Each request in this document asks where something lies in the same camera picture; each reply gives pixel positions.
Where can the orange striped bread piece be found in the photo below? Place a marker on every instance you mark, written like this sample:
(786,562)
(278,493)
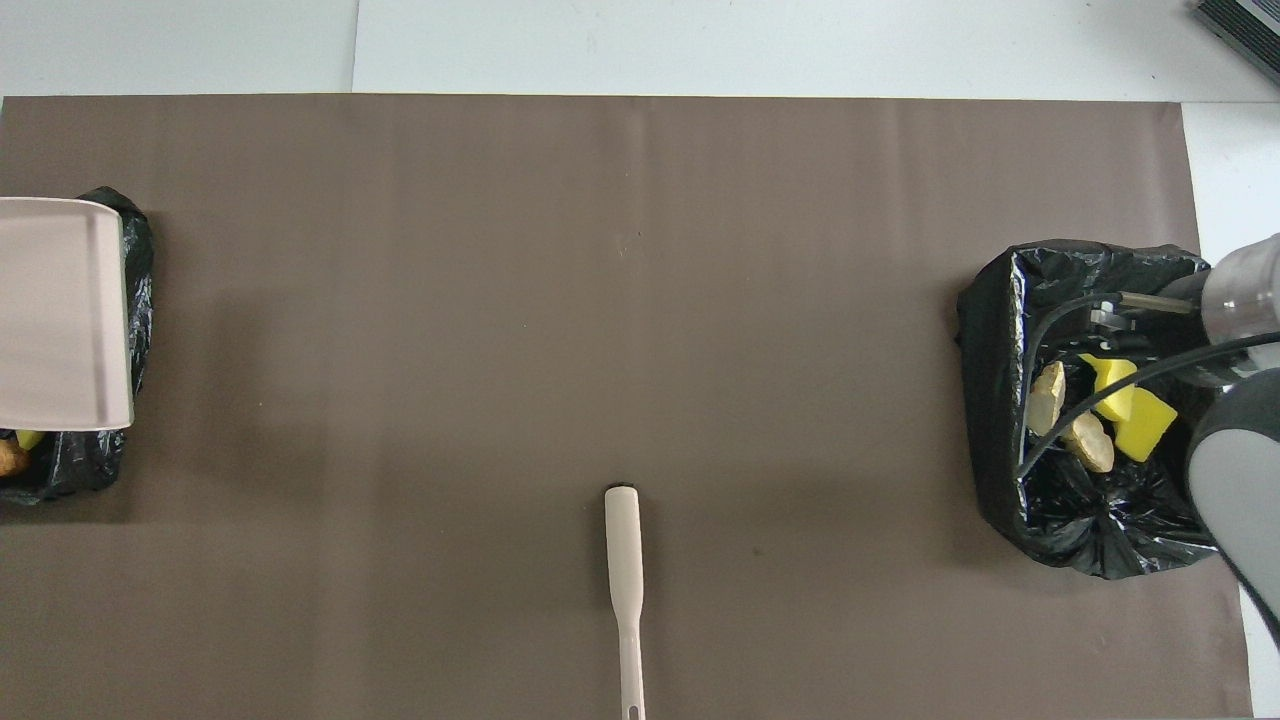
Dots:
(1090,443)

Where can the beige hand brush black bristles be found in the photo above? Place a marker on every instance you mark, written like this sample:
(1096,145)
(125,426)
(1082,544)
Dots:
(624,550)

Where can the pale pink plastic dustpan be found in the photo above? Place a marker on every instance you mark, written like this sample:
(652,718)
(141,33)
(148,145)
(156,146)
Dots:
(60,310)

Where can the brown paper table mat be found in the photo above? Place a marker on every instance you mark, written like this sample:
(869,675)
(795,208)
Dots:
(640,300)

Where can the pale bread piece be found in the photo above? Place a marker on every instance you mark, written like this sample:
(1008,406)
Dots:
(1047,398)

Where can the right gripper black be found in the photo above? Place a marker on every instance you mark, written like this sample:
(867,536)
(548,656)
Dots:
(1115,330)

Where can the orange striped croissant piece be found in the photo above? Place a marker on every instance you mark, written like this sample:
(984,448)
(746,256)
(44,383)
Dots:
(10,458)

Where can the grey ribbed device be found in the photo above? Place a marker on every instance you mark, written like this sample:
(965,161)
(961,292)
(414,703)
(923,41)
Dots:
(1245,28)

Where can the black bag lined bin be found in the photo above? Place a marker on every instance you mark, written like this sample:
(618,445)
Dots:
(1000,400)
(142,300)

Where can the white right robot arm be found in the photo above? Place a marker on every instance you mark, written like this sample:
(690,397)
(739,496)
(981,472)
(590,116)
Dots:
(1240,480)

